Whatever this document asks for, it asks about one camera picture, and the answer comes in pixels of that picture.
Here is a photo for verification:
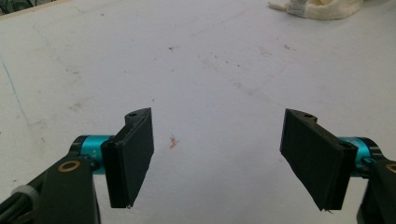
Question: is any wooden table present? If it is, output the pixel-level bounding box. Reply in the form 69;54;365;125
0;0;73;21

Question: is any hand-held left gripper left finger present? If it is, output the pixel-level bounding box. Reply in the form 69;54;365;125
73;106;155;209

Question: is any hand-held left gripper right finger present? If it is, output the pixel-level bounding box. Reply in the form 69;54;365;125
279;108;382;211

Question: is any light blue table mat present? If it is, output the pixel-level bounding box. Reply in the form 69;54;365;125
0;0;396;224

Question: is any cream cloth with white tag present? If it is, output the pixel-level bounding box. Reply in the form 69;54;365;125
268;0;364;21

